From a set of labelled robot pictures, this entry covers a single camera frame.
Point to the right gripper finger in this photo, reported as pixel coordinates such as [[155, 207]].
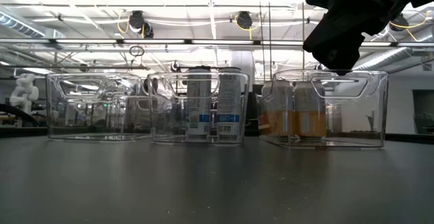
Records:
[[339, 61], [342, 23]]

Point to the clear plastic bin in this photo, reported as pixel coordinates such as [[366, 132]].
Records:
[[68, 115], [356, 122], [169, 129]]

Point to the orange and white soda can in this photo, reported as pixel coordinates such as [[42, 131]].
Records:
[[278, 125], [310, 125]]

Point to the blue and white soda can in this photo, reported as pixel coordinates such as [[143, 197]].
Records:
[[198, 98], [229, 98]]

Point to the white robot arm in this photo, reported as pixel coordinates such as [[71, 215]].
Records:
[[24, 91]]

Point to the white pillar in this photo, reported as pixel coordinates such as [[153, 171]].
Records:
[[242, 64]]

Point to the long ceiling light bar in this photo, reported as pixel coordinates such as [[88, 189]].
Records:
[[84, 41]]

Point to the grey ceiling pipe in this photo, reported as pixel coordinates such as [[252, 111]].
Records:
[[68, 67]]

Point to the grey ventilation duct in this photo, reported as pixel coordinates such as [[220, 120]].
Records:
[[20, 27], [396, 56]]

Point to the dark wall panel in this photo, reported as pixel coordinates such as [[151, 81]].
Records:
[[424, 112]]

